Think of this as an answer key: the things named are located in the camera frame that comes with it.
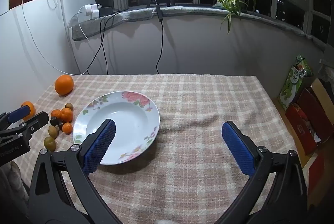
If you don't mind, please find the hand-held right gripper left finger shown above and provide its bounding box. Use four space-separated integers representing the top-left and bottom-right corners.
27 118 123 224

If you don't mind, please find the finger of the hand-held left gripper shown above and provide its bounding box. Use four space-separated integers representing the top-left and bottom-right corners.
0 111 50 140
0 105 31 130

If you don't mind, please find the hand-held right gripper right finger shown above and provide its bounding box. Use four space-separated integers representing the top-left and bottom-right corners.
221 121 308 224

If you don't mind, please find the large orange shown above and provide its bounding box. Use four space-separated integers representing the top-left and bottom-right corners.
21 101 36 121
54 74 75 96

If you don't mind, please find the floral white plate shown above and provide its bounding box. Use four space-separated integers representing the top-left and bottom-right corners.
72 91 160 166

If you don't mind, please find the white panel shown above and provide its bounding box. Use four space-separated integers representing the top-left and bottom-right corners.
0 0 86 115

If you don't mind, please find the beige plaid tablecloth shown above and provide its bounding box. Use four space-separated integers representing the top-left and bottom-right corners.
16 74 300 224

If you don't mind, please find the green printed box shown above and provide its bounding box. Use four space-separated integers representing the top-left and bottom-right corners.
279 54 314 111

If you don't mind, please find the white charger plug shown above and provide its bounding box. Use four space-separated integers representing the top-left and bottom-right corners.
84 4 102 19

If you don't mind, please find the grey windowsill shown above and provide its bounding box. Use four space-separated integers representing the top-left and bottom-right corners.
71 5 329 44

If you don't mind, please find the white cable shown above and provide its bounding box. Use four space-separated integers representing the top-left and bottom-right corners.
21 0 90 76

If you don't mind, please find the black power cable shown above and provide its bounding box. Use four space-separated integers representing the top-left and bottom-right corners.
103 11 123 75
85 9 129 75

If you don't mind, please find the black ring light cable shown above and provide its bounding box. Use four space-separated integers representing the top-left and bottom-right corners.
153 0 167 75

